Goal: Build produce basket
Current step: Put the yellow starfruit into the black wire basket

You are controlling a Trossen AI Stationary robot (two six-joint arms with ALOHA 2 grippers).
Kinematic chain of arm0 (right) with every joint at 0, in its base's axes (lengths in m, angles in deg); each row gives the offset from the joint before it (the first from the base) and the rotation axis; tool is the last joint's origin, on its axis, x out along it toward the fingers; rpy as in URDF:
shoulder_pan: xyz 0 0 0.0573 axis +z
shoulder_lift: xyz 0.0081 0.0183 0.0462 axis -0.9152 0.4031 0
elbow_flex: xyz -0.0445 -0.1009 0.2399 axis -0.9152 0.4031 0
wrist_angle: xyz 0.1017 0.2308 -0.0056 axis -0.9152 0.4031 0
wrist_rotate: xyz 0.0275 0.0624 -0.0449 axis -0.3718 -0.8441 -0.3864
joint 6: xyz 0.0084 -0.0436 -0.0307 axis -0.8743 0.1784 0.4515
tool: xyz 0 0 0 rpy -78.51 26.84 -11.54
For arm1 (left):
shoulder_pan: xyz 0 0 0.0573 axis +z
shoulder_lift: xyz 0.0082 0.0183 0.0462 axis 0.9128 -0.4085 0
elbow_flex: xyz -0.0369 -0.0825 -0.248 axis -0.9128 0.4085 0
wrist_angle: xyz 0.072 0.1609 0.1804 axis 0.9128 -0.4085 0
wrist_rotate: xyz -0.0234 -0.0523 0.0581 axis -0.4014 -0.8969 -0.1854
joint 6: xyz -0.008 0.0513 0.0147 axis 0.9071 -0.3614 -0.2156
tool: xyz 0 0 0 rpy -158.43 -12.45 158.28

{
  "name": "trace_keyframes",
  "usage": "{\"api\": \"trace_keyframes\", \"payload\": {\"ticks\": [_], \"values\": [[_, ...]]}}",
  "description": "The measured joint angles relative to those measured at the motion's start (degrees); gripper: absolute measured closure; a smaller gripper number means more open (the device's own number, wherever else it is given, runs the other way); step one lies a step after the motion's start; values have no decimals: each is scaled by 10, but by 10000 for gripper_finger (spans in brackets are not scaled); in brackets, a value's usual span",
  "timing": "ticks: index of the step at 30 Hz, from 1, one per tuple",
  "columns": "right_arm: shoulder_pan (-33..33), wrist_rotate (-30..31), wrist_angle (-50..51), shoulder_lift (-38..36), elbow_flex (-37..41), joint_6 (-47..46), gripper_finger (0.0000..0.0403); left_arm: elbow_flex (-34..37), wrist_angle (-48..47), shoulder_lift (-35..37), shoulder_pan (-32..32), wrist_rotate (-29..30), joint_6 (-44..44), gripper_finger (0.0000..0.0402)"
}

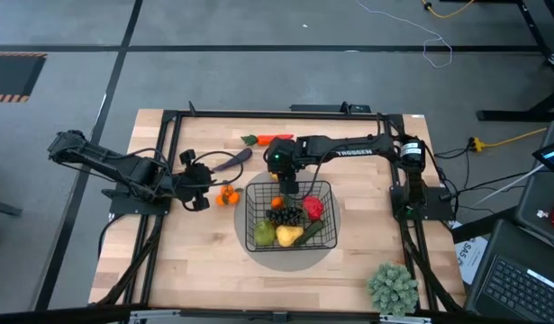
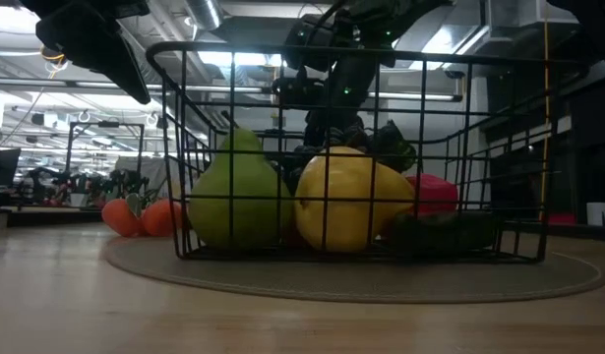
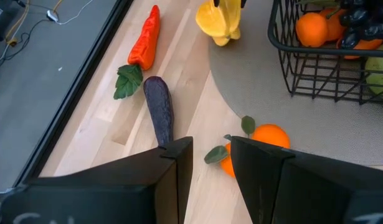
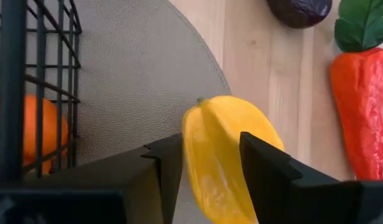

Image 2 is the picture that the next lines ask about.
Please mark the round grey placemat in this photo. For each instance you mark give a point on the round grey placemat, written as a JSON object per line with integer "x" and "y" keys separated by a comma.
{"x": 331, "y": 280}

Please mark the yellow pear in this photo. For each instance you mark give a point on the yellow pear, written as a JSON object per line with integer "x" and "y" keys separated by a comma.
{"x": 348, "y": 206}

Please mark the black background rig frame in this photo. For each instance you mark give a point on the black background rig frame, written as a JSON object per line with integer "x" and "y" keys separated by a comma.
{"x": 68, "y": 147}

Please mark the dark green cucumber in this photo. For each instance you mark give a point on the dark green cucumber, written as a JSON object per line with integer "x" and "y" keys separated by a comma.
{"x": 444, "y": 233}

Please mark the green pear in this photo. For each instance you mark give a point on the green pear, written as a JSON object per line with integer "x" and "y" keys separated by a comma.
{"x": 248, "y": 206}

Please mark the dark purple grape bunch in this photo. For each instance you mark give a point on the dark purple grape bunch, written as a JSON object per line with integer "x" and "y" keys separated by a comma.
{"x": 390, "y": 147}

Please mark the tangerine cluster with stem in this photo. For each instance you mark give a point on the tangerine cluster with stem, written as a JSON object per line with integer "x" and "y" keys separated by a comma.
{"x": 117, "y": 216}

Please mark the red bell pepper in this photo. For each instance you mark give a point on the red bell pepper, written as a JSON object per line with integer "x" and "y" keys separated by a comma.
{"x": 437, "y": 189}

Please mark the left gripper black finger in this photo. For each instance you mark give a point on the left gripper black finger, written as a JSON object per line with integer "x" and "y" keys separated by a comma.
{"x": 125, "y": 69}

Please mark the dark background monitor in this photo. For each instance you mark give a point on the dark background monitor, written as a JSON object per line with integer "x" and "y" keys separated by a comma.
{"x": 2, "y": 167}

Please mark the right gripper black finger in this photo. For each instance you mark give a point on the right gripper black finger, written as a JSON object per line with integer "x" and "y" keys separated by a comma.
{"x": 353, "y": 93}
{"x": 319, "y": 129}

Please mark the red bin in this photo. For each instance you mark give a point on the red bin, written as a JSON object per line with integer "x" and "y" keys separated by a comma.
{"x": 562, "y": 219}

